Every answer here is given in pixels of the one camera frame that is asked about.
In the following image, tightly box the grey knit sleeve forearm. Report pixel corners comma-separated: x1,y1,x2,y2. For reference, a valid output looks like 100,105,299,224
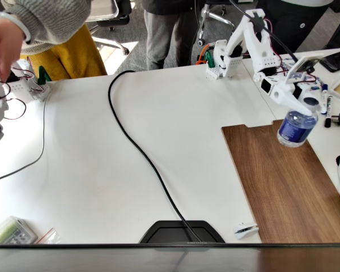
1,0,91,55

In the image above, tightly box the person's hand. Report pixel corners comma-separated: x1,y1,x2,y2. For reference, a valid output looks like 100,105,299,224
0,18,26,83

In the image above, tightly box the blue printed sticker sheet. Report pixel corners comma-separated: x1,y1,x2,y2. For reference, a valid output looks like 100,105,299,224
307,75,324,93
280,56,295,72

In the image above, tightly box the blue whiteboard marker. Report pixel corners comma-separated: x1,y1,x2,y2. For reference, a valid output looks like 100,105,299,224
320,83,329,116

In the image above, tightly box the black whiteboard marker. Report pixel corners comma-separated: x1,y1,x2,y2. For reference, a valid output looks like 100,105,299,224
324,95,334,128

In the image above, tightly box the black smartphone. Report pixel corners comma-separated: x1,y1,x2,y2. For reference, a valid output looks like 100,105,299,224
320,50,340,73

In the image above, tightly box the person in black trousers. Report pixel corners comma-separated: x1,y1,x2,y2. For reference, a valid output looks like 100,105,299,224
256,0,335,55

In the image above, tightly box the green table clamp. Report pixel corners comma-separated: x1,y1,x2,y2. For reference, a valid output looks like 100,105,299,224
203,50,216,69
38,65,52,85

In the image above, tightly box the brown wooden board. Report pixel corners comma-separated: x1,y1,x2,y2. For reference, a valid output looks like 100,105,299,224
221,118,340,244

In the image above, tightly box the silver chair base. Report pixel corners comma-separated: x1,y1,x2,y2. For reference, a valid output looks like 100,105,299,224
198,4,236,46

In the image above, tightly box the person in grey trousers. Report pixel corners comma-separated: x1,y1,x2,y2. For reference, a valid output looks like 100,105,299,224
143,0,208,70

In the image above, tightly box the small white plastic clip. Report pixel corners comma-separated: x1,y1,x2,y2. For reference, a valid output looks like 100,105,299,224
233,222,258,240

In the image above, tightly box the black office chair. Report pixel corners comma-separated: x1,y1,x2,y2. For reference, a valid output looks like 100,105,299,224
86,0,133,56

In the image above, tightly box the person in yellow trousers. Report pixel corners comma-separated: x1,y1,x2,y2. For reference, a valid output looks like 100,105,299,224
19,24,108,82

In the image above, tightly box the dark monitor edge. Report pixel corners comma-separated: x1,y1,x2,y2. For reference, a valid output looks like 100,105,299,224
0,242,340,272

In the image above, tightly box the pale jade bangle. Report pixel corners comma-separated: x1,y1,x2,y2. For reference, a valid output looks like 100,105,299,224
0,11,32,44

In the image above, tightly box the clear zip bag red stripe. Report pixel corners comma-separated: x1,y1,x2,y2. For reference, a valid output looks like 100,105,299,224
35,228,65,245

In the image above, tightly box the clear box with green parts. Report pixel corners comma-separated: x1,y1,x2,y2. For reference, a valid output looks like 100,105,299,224
0,216,39,245

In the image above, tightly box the white bracket with black servo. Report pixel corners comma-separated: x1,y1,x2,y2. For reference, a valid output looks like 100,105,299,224
285,52,325,83

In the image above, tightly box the black camera cable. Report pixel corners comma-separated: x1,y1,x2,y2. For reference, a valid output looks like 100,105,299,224
228,0,300,62

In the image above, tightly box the orange cable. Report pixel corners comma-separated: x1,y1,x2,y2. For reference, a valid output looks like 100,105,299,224
195,44,214,65

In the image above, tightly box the thick black cable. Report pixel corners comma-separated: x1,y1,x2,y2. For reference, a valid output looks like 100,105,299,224
107,70,205,244

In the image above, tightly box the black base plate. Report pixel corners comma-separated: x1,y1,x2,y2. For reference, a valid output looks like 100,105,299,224
138,220,226,244

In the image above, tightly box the thin grey cable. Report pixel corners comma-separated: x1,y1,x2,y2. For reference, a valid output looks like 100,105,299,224
0,95,49,184

